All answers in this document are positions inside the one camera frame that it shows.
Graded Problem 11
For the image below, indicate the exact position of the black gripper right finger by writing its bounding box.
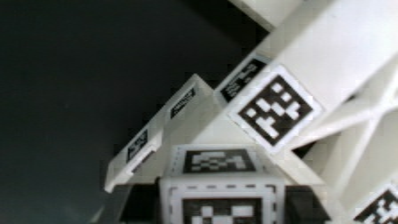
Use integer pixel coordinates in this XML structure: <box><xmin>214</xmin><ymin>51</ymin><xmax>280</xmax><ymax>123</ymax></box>
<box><xmin>285</xmin><ymin>185</ymin><xmax>331</xmax><ymax>224</ymax></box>

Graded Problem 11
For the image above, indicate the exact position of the white obstacle fence wall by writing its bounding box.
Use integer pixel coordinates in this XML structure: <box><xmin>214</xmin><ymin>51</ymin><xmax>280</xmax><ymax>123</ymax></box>
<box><xmin>228</xmin><ymin>0</ymin><xmax>305</xmax><ymax>31</ymax></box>

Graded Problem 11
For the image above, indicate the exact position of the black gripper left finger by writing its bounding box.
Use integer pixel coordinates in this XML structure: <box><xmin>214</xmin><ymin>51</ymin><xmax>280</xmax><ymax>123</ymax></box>
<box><xmin>91</xmin><ymin>184</ymin><xmax>162</xmax><ymax>224</ymax></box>

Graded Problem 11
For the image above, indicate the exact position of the white chair nut cube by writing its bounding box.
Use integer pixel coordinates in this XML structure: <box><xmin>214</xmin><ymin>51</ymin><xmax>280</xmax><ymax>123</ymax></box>
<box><xmin>161</xmin><ymin>175</ymin><xmax>287</xmax><ymax>224</ymax></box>

